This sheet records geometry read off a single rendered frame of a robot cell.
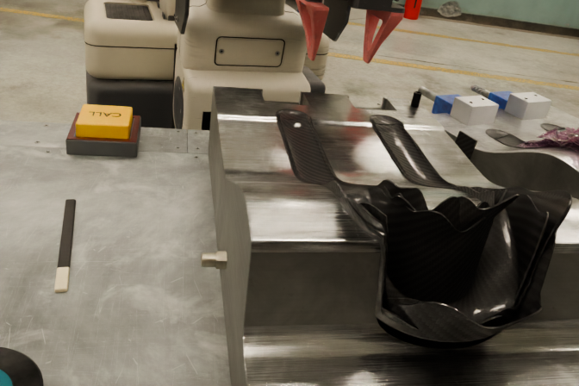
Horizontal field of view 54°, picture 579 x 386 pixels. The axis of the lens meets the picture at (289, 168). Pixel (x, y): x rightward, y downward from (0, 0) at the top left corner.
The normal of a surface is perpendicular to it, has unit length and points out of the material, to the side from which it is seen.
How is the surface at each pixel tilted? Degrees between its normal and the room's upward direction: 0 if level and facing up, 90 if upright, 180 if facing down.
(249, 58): 98
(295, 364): 0
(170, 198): 0
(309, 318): 83
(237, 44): 98
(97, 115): 0
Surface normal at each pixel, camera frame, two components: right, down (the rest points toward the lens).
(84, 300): 0.13, -0.88
